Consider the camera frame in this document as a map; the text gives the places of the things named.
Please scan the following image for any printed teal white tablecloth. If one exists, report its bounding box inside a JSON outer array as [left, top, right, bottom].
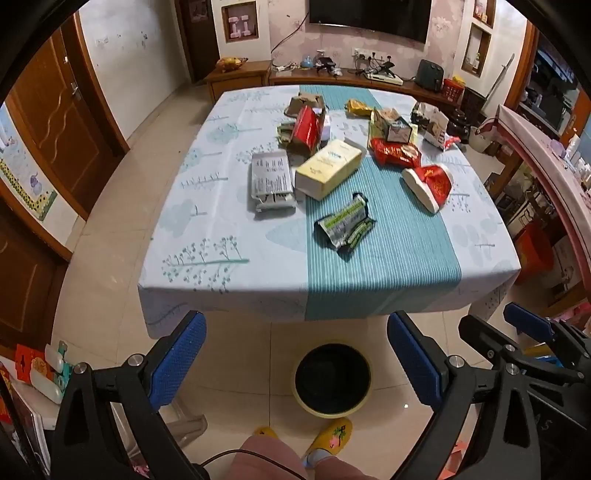
[[137, 84, 522, 340]]

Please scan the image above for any grey foil packet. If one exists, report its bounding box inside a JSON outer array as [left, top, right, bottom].
[[250, 150, 297, 214]]

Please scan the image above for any brown cardboard egg carton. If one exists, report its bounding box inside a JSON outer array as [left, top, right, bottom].
[[284, 91, 327, 116]]

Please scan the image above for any orange bucket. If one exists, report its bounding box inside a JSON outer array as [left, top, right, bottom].
[[515, 224, 555, 278]]

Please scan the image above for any dark clay pot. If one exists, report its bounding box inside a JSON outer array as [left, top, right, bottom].
[[445, 108, 472, 141]]

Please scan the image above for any white plastic stool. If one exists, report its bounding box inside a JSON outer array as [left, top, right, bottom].
[[111, 397, 209, 462]]

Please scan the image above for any dark green toaster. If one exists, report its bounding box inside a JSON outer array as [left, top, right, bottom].
[[417, 59, 445, 91]]

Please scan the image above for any brown wooden door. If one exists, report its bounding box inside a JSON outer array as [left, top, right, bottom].
[[0, 194, 71, 348], [4, 28, 131, 223]]

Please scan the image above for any long wooden TV cabinet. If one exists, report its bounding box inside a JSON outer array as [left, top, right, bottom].
[[269, 62, 485, 121]]

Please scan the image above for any children's wall poster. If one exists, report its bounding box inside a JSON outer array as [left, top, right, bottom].
[[0, 104, 58, 223]]

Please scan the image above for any small wooden cabinet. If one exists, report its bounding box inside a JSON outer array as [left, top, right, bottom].
[[205, 60, 271, 103]]

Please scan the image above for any black bin with yellow rim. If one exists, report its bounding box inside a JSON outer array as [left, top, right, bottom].
[[293, 342, 373, 419]]

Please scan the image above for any gold foil bag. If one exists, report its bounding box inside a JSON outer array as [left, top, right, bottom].
[[368, 107, 419, 149]]

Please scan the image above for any white set-top box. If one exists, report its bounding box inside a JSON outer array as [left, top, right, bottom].
[[364, 69, 403, 85]]

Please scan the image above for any mop handle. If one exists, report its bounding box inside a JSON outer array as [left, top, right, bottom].
[[480, 53, 516, 121]]

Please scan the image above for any small green packet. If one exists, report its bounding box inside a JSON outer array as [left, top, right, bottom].
[[276, 121, 297, 149]]

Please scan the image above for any red and white bag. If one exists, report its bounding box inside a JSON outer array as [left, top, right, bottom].
[[401, 163, 455, 215]]

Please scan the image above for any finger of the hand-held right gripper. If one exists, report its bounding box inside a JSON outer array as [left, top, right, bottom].
[[459, 315, 583, 385], [503, 302, 591, 361]]

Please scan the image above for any person's right leg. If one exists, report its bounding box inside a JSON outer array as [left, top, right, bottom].
[[314, 455, 346, 480]]

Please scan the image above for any person's left leg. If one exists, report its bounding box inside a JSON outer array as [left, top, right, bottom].
[[228, 434, 312, 480]]

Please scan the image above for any dark wooden door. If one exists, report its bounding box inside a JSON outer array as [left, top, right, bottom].
[[178, 0, 221, 85]]

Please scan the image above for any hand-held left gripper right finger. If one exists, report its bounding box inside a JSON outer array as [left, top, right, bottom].
[[387, 310, 543, 480]]

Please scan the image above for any tall red foil bag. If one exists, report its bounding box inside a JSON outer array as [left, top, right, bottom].
[[287, 105, 327, 157]]

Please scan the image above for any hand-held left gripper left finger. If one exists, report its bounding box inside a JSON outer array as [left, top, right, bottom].
[[48, 310, 208, 480]]

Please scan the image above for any white bucket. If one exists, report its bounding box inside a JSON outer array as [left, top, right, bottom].
[[468, 124, 498, 154]]

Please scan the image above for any pale yellow carton box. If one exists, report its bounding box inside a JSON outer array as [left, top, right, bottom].
[[294, 138, 363, 201]]

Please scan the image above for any red snack bag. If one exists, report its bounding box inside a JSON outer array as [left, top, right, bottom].
[[369, 137, 422, 169]]

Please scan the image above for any red paper envelope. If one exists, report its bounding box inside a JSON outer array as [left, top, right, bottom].
[[14, 344, 47, 384]]

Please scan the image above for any side table with pink cloth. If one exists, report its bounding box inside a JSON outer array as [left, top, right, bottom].
[[480, 104, 591, 278]]

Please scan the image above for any white plastic case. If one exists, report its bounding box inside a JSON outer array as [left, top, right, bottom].
[[44, 348, 66, 403]]

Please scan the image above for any green silver crumpled wrapper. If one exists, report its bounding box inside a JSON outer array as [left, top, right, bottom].
[[315, 193, 378, 262]]

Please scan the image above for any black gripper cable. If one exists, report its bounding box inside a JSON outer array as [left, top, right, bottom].
[[201, 450, 301, 480]]

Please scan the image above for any person's leg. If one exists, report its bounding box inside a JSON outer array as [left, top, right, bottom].
[[314, 455, 346, 480], [228, 434, 312, 480]]

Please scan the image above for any wall-mounted black television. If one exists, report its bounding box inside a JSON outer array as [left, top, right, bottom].
[[308, 0, 432, 45]]

